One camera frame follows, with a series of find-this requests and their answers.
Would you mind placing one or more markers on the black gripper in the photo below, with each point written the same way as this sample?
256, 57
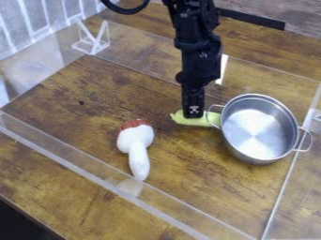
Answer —
200, 52

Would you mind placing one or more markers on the green handled metal spoon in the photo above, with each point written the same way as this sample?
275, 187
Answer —
195, 119

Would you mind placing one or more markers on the silver metal pot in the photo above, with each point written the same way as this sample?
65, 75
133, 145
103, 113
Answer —
259, 128

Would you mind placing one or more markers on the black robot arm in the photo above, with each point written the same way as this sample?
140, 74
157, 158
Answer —
193, 18

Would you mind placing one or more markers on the white plush mushroom toy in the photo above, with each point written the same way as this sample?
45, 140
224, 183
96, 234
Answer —
133, 139

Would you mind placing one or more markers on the black bar on table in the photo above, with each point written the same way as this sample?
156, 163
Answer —
247, 18

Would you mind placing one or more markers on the clear acrylic triangle stand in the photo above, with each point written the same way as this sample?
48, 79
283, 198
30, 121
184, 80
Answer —
92, 44

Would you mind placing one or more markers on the clear acrylic front barrier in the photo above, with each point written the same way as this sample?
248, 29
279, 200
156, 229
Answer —
183, 216

